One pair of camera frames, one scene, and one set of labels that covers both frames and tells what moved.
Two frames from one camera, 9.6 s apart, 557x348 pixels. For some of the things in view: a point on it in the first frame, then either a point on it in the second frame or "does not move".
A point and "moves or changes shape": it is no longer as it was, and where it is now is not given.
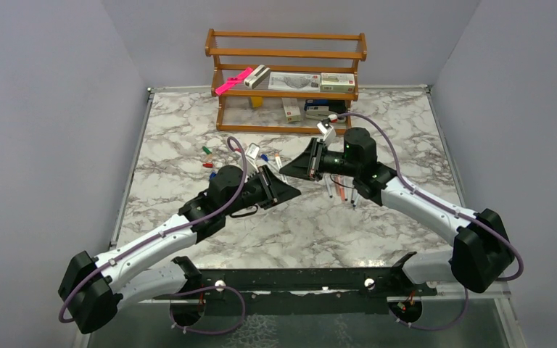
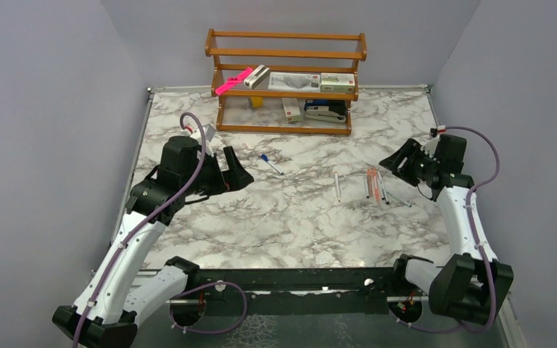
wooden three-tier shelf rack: (299, 83) does not move
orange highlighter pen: (341, 189) moves or changes shape
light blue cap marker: (279, 164) -> (337, 185)
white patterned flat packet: (294, 81) does not move
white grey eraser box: (257, 76) does not move
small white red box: (291, 109) does not move
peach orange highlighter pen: (337, 186) moves or changes shape
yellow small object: (257, 101) does not move
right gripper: (304, 165) -> (411, 149)
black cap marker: (328, 187) moves or changes shape
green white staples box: (337, 83) does not move
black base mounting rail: (349, 291) does not move
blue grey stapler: (318, 109) does not move
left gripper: (278, 190) -> (233, 178)
